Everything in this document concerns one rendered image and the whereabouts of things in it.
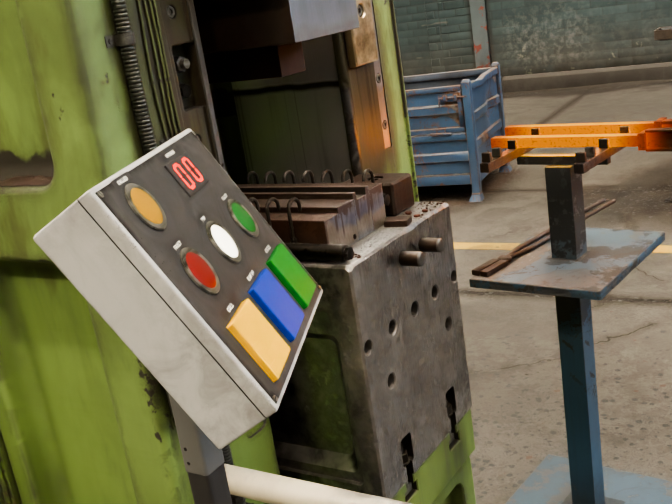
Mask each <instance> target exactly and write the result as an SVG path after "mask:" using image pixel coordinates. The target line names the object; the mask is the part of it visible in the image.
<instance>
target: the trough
mask: <svg viewBox="0 0 672 504"><path fill-rule="evenodd" d="M239 189H240V190H241V191H242V192H243V193H260V192H355V193H356V198H357V199H359V198H361V197H362V196H364V195H366V193H365V187H290V188H239Z"/></svg>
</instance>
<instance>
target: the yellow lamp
mask: <svg viewBox="0 0 672 504"><path fill-rule="evenodd" d="M131 198H132V201H133V203H134V205H135V206H136V208H137V209H138V210H139V212H140V213H141V214H142V215H143V216H144V217H145V218H147V219H148V220H149V221H151V222H153V223H156V224H160V223H162V221H163V216H162V213H161V211H160V208H159V207H158V205H157V204H156V202H155V201H154V200H153V199H152V198H151V197H150V196H149V195H148V194H147V193H146V192H144V191H143V190H141V189H138V188H133V189H132V190H131Z"/></svg>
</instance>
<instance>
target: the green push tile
mask: <svg viewBox="0 0 672 504"><path fill-rule="evenodd" d="M266 265H267V266H268V267H269V268H270V269H271V271H272V272H273V273H274V274H275V275H276V277H277V278H278V279H279V280H280V281H281V283H282V284H283V285H284V286H285V287H286V289H287V290H288V291H289V292H290V293H291V295H292V296H293V297H294V298H295V299H296V301H297V302H298V303H299V304H300V305H301V307H302V308H303V309H306V308H307V307H308V306H309V303H310V301H311V298H312V296H313V294H314V291H315V289H316V284H315V283H314V282H313V281H312V279H311V278H310V277H309V276H308V275H307V273H306V272H305V271H304V270H303V268H302V267H301V266H300V265H299V264H298V262H297V261H296V260H295V259H294V258H293V256H292V255H291V254H290V253H289V251H288V250H287V249H286V248H285V247H284V245H283V244H281V243H280V244H278V245H277V246H276V247H275V249H274V250H273V252H272V253H271V255H270V257H269V258H268V260H267V262H266Z"/></svg>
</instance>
